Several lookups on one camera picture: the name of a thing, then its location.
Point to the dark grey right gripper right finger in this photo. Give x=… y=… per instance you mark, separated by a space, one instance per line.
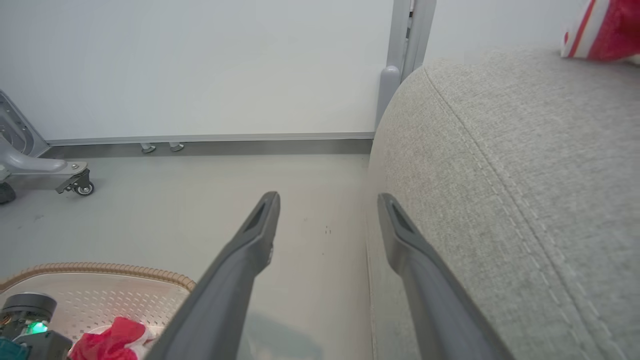
x=430 y=295

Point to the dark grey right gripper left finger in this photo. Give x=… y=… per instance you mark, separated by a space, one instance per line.
x=235 y=290

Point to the red Bulls basketball jersey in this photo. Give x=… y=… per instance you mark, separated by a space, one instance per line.
x=607 y=30

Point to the grey fabric sofa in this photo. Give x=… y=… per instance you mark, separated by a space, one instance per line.
x=525 y=200

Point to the beige perforated laundry basket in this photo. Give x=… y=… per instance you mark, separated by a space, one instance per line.
x=110 y=295

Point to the red white-trimmed garment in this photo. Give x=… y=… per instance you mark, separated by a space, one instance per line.
x=112 y=340

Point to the small metal levelling foot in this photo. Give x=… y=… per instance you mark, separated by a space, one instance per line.
x=148 y=148
x=176 y=147

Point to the grey curved partition stand foot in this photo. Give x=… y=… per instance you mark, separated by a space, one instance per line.
x=30 y=155

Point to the aluminium partition base rail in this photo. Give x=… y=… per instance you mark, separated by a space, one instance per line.
x=210 y=142

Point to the black caster with silver bracket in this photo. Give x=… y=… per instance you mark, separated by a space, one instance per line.
x=80 y=185

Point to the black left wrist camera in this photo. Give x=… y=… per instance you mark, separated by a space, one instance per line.
x=47 y=346

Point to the teal left camera connector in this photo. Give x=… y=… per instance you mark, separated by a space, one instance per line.
x=11 y=350

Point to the grey partition post with foot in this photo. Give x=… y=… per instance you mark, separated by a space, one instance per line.
x=402 y=60

